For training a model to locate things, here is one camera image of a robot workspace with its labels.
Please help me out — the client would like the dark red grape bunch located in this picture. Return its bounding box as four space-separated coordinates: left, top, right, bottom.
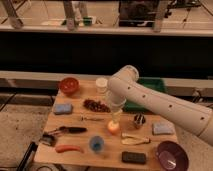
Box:
83 99 110 113

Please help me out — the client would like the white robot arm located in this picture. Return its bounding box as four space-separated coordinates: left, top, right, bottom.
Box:
106 65 213 146

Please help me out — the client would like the red bowl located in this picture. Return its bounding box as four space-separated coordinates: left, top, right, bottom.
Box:
59 77 79 96

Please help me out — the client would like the orange fruit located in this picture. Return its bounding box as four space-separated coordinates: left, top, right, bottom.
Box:
107 121 120 135

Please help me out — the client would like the small striped cup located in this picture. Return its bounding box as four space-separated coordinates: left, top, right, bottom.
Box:
133 114 146 129

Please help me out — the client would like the white cup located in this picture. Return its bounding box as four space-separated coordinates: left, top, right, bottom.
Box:
95 77 108 94

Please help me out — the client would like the blue cup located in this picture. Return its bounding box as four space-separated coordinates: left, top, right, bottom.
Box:
89 136 104 153

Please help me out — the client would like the black rectangular block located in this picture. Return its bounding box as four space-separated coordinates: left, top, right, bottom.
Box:
122 151 146 164

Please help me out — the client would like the green plastic tray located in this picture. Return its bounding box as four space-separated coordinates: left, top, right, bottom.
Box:
123 77 166 113

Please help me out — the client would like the blue sponge left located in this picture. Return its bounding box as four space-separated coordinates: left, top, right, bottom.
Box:
53 104 72 115

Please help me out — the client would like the metal peeler tool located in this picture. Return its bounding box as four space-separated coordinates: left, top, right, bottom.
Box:
40 134 56 146

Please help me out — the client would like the black bar at table edge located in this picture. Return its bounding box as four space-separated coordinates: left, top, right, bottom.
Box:
16 142 38 171

